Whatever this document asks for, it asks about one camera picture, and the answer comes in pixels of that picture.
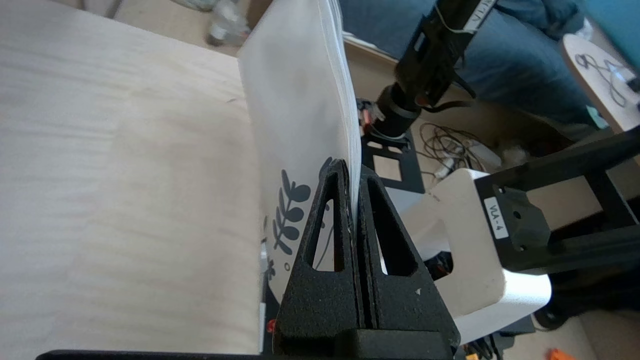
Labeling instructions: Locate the clear plastic bottle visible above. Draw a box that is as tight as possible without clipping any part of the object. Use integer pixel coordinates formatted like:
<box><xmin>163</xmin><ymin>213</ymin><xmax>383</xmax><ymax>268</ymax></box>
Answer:
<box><xmin>206</xmin><ymin>0</ymin><xmax>252</xmax><ymax>47</ymax></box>

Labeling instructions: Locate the round beige wooden board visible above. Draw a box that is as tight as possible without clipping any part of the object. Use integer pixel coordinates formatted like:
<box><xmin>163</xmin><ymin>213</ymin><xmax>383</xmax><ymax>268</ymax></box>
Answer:
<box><xmin>561</xmin><ymin>32</ymin><xmax>640</xmax><ymax>135</ymax></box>

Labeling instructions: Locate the white horse-print zip pouch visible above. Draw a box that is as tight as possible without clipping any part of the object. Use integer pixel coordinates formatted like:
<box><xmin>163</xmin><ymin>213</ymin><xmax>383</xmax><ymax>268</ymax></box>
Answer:
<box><xmin>237</xmin><ymin>0</ymin><xmax>363</xmax><ymax>311</ymax></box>

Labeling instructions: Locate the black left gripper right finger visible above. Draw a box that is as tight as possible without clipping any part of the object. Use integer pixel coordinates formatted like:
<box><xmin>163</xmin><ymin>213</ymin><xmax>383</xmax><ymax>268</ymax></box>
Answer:
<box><xmin>352</xmin><ymin>167</ymin><xmax>461</xmax><ymax>347</ymax></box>

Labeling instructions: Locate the blue jeans person leg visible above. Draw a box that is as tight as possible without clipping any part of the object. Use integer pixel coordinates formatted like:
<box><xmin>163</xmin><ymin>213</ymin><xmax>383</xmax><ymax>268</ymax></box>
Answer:
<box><xmin>339</xmin><ymin>0</ymin><xmax>608</xmax><ymax>132</ymax></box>

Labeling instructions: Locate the light wood desk with hutch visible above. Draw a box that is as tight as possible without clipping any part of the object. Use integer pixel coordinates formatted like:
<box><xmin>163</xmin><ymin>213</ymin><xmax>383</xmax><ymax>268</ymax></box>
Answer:
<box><xmin>0</xmin><ymin>0</ymin><xmax>267</xmax><ymax>357</ymax></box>

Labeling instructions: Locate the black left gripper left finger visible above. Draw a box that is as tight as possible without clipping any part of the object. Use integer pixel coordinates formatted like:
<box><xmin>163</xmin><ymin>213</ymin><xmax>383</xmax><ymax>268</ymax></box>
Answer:
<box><xmin>273</xmin><ymin>159</ymin><xmax>365</xmax><ymax>353</ymax></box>

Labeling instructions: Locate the white power plug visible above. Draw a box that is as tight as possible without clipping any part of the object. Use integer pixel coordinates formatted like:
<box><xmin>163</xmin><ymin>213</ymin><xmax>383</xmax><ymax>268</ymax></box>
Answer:
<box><xmin>434</xmin><ymin>157</ymin><xmax>457</xmax><ymax>179</ymax></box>

